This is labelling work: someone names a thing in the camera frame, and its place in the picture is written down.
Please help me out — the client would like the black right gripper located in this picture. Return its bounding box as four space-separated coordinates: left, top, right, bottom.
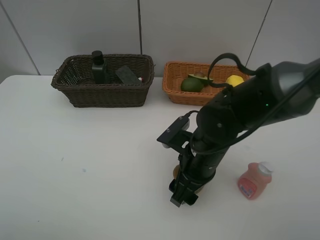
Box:
169 144 229 207

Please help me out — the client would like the brown kiwi fruit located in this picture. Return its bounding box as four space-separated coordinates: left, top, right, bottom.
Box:
172 164 208 195

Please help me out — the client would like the pink bottle with white cap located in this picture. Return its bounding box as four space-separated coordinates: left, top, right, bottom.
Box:
237 161 274 200

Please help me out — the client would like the whole green avocado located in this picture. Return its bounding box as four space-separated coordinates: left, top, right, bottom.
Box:
180 77 204 93

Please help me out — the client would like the halved avocado with pit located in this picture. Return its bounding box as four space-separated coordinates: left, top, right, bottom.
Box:
188 71 213 87

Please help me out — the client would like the yellow lemon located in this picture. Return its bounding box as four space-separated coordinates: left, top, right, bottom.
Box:
226 75 244 87

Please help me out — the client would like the black whiteboard eraser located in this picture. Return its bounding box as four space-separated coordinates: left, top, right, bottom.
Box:
115 65 142 85

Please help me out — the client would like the dark green pump bottle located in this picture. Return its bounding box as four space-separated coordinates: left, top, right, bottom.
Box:
91 50 110 85

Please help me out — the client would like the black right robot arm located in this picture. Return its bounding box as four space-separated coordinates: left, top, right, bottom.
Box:
169 60 320 207

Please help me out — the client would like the orange wicker basket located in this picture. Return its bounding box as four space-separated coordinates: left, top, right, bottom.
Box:
162 61 250 106

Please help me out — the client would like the dark brown wicker basket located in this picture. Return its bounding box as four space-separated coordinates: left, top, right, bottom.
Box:
51 54 155 108

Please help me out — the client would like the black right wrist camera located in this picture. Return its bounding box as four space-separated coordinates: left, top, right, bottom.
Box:
156 115 192 155

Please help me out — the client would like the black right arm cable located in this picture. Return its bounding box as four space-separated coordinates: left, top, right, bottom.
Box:
178 52 320 156

